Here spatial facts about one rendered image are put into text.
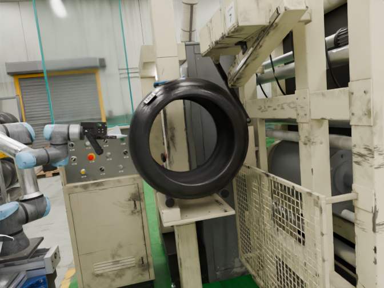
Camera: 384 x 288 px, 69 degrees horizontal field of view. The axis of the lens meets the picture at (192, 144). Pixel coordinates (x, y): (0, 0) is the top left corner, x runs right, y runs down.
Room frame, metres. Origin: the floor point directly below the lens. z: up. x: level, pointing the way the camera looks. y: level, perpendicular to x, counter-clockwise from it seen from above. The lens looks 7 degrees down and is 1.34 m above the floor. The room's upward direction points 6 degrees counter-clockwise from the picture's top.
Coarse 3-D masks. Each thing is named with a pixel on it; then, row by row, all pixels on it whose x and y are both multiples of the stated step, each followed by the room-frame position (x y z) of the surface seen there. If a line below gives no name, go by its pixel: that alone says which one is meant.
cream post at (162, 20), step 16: (160, 0) 1.70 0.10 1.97; (160, 16) 1.70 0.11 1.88; (160, 32) 1.70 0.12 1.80; (160, 48) 1.69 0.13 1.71; (176, 48) 1.71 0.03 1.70; (160, 64) 1.69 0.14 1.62; (176, 64) 1.71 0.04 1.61; (160, 80) 1.69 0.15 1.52; (176, 112) 1.70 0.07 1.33; (176, 128) 1.70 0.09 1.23; (176, 144) 1.70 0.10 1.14; (176, 160) 1.70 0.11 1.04; (192, 224) 1.71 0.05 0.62; (176, 240) 1.76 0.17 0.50; (192, 240) 1.71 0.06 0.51; (192, 256) 1.70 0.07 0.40; (192, 272) 1.70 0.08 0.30
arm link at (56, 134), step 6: (48, 126) 1.28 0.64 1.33; (54, 126) 1.28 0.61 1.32; (60, 126) 1.29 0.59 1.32; (66, 126) 1.29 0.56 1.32; (48, 132) 1.26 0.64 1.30; (54, 132) 1.27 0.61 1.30; (60, 132) 1.27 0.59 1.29; (66, 132) 1.28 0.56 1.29; (48, 138) 1.27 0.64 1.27; (54, 138) 1.27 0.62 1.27; (60, 138) 1.28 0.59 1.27; (66, 138) 1.29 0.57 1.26
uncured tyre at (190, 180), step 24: (168, 96) 1.28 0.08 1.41; (192, 96) 1.32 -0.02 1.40; (216, 96) 1.33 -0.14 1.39; (144, 120) 1.26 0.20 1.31; (216, 120) 1.62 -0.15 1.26; (240, 120) 1.35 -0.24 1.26; (144, 144) 1.26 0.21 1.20; (216, 144) 1.64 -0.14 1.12; (240, 144) 1.35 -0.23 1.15; (144, 168) 1.26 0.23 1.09; (216, 168) 1.59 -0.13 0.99; (240, 168) 1.38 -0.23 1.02; (168, 192) 1.29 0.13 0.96; (192, 192) 1.30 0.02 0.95; (216, 192) 1.36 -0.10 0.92
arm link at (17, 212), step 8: (0, 208) 1.37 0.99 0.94; (8, 208) 1.36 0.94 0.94; (16, 208) 1.38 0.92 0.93; (24, 208) 1.42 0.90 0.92; (0, 216) 1.33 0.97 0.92; (8, 216) 1.34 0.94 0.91; (16, 216) 1.37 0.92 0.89; (24, 216) 1.40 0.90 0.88; (0, 224) 1.33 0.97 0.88; (8, 224) 1.34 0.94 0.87; (16, 224) 1.37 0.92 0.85; (24, 224) 1.42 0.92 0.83; (0, 232) 1.33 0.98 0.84; (8, 232) 1.34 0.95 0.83
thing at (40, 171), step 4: (48, 164) 7.04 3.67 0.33; (40, 168) 7.73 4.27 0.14; (44, 168) 7.05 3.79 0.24; (48, 168) 7.04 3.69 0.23; (52, 168) 7.08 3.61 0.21; (56, 168) 7.20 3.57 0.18; (36, 172) 7.13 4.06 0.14; (40, 172) 7.06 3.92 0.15; (44, 172) 7.08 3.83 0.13; (48, 172) 7.01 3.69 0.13; (52, 172) 7.03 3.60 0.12; (56, 172) 7.06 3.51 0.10; (36, 176) 7.01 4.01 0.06; (48, 176) 7.00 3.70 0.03; (52, 176) 7.04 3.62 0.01
